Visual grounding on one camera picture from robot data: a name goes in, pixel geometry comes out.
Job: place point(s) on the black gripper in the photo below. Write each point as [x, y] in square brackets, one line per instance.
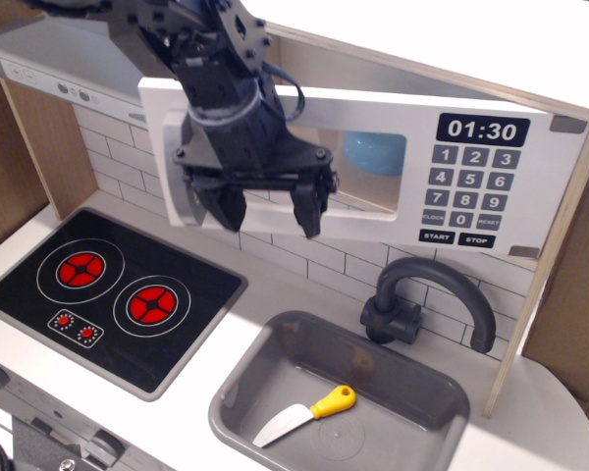
[242, 142]

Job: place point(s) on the white toy microwave door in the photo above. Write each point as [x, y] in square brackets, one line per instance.
[478, 175]

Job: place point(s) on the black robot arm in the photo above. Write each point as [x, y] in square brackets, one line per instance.
[210, 47]

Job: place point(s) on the light blue bowl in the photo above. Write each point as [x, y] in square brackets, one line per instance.
[376, 153]

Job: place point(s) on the dark grey toy faucet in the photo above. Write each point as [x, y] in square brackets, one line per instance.
[386, 316]

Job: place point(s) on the black toy stovetop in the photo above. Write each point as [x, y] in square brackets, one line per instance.
[131, 308]

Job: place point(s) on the wooden toy kitchen cabinet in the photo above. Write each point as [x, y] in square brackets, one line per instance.
[533, 51]

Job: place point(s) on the grey range hood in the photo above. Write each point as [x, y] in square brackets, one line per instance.
[77, 61]

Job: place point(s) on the grey sink basin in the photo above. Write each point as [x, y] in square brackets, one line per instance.
[309, 395]

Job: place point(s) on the grey oven front panel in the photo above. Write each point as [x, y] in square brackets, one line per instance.
[42, 432]

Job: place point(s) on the yellow handled toy knife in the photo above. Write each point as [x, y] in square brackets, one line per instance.
[340, 399]

